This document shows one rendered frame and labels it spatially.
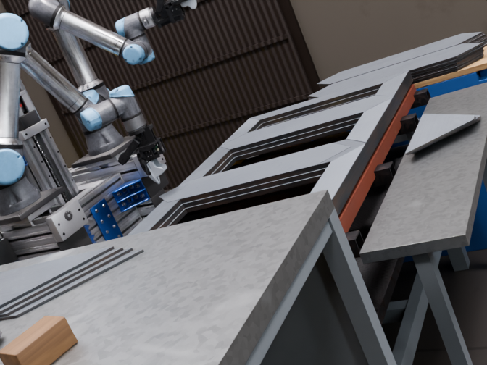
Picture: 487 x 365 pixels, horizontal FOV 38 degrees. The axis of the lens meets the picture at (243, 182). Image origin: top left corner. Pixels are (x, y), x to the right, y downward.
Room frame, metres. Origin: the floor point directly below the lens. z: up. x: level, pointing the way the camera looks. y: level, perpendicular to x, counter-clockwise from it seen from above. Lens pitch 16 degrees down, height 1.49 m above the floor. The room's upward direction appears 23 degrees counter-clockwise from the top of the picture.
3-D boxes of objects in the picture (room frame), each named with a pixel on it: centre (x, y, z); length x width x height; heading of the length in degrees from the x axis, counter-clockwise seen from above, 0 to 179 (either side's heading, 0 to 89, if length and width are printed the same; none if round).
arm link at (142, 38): (2.88, 0.17, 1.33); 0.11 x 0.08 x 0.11; 170
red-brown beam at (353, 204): (2.08, -0.35, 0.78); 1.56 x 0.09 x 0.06; 150
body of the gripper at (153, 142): (2.45, 0.26, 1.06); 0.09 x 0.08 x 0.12; 70
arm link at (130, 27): (2.90, 0.16, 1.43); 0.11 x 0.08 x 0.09; 80
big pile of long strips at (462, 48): (3.00, -0.79, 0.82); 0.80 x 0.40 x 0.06; 60
